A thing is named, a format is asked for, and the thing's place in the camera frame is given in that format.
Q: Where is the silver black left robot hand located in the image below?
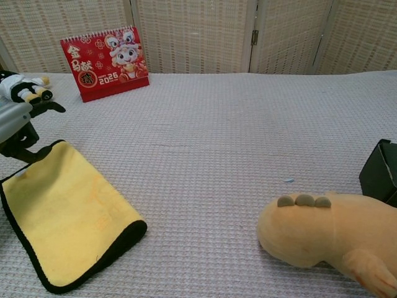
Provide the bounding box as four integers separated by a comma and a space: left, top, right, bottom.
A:
0, 101, 67, 164

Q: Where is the woven folding screen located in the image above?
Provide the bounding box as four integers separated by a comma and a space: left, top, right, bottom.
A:
0, 0, 397, 76

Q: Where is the black and yellow cloth mat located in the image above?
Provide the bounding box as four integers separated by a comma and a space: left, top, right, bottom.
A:
0, 139, 148, 295

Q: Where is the black and white plush doll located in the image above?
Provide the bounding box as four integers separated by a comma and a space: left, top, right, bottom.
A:
0, 70, 53, 105

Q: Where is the black cardboard box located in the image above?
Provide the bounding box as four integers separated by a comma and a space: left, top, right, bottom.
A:
359, 138, 397, 208

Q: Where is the orange dinosaur plush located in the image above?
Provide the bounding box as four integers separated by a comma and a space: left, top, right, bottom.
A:
256, 191, 397, 298

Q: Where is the white woven tablecloth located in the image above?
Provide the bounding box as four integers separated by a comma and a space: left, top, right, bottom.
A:
0, 70, 397, 298

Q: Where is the red desk calendar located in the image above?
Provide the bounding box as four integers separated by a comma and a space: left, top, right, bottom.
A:
60, 26, 150, 103

